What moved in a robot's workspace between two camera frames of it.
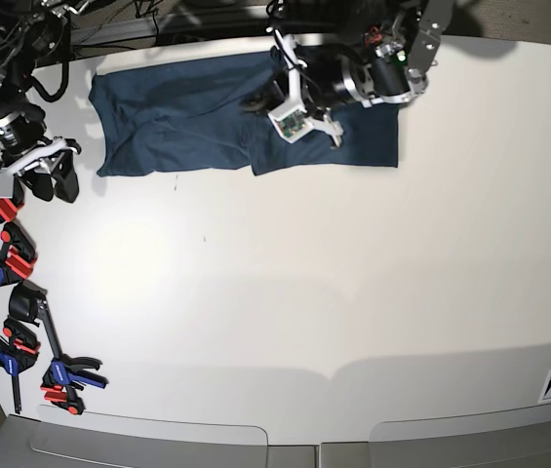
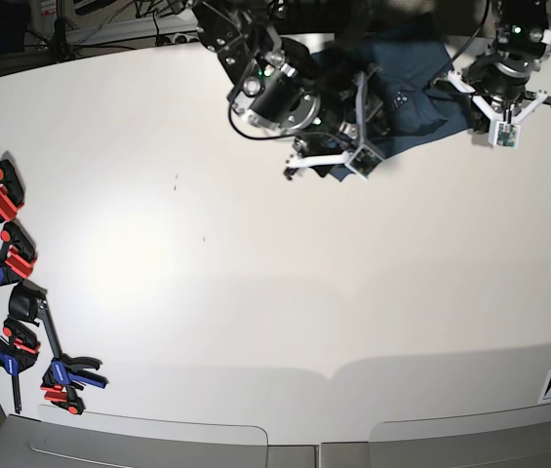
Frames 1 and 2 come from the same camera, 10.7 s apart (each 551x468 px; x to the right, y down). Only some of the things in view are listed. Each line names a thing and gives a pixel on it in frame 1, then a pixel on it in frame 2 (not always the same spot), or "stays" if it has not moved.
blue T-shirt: [189, 116] -> [401, 111]
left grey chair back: [47, 438] stays
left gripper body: [324, 80] -> [497, 90]
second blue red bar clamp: [16, 256] stays
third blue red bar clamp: [19, 353] stays
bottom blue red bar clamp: [63, 377] stays
